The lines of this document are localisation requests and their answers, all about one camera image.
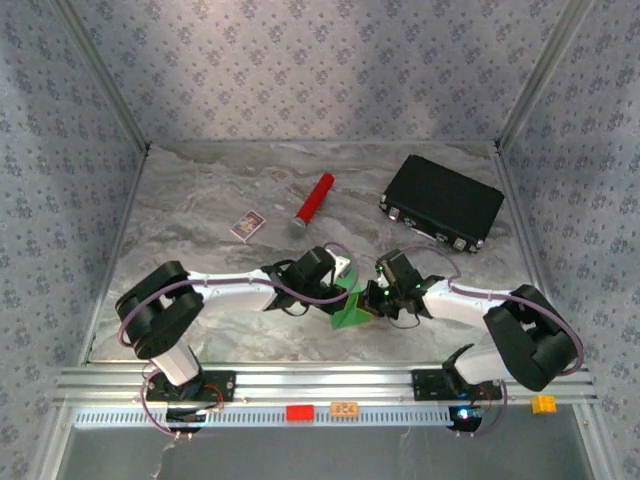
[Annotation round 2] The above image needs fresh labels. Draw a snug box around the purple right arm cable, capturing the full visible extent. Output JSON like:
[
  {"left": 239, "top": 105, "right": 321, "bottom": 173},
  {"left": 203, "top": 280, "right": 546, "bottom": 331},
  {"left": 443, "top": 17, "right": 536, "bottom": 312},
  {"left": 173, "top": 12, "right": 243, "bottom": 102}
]
[{"left": 394, "top": 244, "right": 585, "bottom": 439}]

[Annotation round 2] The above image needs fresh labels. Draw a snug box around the aluminium table edge rail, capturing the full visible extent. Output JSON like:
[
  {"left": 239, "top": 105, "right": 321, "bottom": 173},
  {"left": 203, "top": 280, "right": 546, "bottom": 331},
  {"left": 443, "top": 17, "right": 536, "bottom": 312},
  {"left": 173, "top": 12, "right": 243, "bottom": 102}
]
[
  {"left": 494, "top": 148, "right": 571, "bottom": 364},
  {"left": 79, "top": 147, "right": 151, "bottom": 366}
]

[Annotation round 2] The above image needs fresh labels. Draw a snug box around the grey slotted cable duct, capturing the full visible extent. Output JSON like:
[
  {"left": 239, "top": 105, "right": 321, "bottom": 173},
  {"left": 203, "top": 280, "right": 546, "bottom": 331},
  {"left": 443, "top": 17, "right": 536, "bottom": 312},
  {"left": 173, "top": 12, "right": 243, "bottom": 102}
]
[{"left": 73, "top": 404, "right": 454, "bottom": 429}]

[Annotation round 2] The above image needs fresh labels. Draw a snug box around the aluminium mounting rail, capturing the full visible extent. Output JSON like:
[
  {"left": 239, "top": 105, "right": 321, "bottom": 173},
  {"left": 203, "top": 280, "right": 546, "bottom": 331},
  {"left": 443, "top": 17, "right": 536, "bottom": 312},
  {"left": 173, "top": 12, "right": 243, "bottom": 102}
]
[{"left": 54, "top": 362, "right": 600, "bottom": 407}]

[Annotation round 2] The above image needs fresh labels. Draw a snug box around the red toy microphone grey head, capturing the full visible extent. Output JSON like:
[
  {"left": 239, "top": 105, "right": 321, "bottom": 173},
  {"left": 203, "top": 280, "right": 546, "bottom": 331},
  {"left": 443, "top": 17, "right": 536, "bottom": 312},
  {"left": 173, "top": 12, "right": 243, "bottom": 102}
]
[{"left": 287, "top": 172, "right": 336, "bottom": 240}]

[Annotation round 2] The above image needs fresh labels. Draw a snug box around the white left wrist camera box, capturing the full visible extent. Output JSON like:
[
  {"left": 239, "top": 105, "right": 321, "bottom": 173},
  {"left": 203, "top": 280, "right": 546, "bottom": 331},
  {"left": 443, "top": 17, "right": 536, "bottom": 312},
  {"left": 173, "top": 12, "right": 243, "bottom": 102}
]
[{"left": 332, "top": 253, "right": 356, "bottom": 280}]

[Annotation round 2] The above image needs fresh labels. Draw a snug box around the small purple card box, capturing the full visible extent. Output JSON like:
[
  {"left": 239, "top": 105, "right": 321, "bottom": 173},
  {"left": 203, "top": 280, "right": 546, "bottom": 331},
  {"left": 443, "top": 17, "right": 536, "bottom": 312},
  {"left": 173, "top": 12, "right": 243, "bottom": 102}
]
[{"left": 230, "top": 209, "right": 266, "bottom": 244}]

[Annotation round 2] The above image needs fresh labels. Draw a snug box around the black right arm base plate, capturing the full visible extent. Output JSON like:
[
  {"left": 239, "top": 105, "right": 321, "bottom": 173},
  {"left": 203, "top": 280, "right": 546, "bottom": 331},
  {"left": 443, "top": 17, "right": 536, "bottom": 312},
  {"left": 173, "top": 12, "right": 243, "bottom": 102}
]
[{"left": 411, "top": 368, "right": 504, "bottom": 402}]

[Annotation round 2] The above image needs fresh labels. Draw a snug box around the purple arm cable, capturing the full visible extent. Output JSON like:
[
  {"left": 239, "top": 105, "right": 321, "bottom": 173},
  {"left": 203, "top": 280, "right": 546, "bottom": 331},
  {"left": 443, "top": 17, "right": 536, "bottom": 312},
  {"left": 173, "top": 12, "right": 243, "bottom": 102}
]
[
  {"left": 117, "top": 242, "right": 360, "bottom": 442},
  {"left": 394, "top": 244, "right": 585, "bottom": 439}
]

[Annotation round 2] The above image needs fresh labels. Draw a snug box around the green paper sheet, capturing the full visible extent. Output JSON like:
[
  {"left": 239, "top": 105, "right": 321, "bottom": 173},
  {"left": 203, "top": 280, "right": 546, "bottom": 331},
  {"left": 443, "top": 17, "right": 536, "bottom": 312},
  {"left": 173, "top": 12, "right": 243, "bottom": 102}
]
[{"left": 329, "top": 272, "right": 375, "bottom": 331}]

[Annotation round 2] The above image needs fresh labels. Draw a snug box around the black hard case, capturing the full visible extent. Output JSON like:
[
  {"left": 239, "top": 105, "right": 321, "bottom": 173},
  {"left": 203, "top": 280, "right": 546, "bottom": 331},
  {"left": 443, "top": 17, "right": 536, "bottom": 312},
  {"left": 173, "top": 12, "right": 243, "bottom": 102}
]
[{"left": 379, "top": 153, "right": 506, "bottom": 254}]

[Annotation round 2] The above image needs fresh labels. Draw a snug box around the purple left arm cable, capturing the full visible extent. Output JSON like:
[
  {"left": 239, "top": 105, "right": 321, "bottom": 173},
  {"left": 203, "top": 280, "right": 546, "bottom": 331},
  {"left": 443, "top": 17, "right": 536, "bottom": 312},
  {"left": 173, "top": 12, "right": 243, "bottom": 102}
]
[{"left": 117, "top": 242, "right": 360, "bottom": 442}]

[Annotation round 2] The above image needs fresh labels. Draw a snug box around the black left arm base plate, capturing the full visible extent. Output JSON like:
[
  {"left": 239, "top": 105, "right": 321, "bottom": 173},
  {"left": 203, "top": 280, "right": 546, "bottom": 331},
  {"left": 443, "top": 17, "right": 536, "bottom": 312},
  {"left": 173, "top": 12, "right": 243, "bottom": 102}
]
[{"left": 145, "top": 369, "right": 236, "bottom": 402}]

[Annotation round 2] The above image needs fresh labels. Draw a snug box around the aluminium frame post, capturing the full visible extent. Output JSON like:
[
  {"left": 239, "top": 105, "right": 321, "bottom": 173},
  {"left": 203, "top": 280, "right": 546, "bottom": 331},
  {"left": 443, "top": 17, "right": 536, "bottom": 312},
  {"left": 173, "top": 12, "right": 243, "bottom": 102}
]
[{"left": 495, "top": 0, "right": 590, "bottom": 150}]

